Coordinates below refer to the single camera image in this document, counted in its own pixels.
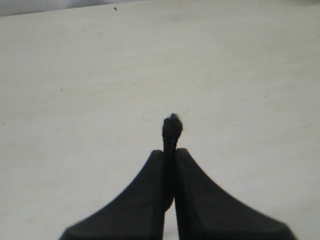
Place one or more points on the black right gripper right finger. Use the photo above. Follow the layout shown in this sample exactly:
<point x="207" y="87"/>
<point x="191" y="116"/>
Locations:
<point x="205" y="211"/>

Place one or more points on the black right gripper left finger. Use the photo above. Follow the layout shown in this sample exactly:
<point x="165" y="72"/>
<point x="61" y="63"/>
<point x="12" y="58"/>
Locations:
<point x="138" y="213"/>

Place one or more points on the white backdrop curtain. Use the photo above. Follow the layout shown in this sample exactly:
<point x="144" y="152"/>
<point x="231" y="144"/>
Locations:
<point x="16" y="7"/>

